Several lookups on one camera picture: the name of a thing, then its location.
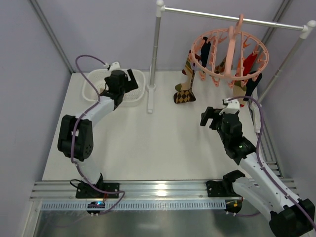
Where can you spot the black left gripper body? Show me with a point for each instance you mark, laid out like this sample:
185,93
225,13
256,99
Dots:
127,80

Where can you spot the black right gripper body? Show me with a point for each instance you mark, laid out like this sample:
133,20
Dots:
213,118

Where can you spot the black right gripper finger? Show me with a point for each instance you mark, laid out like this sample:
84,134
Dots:
211,110
205,116

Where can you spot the pink round clip hanger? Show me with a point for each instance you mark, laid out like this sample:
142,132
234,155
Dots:
240,45

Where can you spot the brown argyle sock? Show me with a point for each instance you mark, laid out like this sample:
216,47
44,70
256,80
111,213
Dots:
183,95

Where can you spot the navy sock beige toe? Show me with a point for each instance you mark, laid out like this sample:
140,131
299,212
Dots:
205,49

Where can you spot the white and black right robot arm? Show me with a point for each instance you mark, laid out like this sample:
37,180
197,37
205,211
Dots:
287,214

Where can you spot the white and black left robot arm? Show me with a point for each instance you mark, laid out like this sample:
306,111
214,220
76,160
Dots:
75,139

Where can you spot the white perforated plastic basket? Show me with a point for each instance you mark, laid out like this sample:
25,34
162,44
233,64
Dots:
96,77

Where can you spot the beige orange argyle sock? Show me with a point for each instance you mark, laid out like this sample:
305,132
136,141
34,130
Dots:
239,89

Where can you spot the navy sock red toe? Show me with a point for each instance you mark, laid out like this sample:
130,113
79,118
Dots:
250,87

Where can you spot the silver white clothes rack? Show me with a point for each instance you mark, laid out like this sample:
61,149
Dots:
160,8

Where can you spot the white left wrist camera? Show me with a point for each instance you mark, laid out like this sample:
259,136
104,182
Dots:
113,66

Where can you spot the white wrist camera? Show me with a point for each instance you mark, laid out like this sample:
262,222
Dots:
231,106
113,66

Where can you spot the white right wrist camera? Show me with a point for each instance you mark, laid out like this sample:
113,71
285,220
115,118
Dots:
231,106

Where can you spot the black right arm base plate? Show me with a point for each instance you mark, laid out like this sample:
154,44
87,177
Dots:
220,189

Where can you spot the grey slotted cable duct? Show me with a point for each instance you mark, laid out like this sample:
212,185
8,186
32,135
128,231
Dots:
125,205

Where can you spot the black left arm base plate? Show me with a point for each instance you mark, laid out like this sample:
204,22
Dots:
85,191

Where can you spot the aluminium mounting rail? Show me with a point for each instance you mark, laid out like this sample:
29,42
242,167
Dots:
172,189

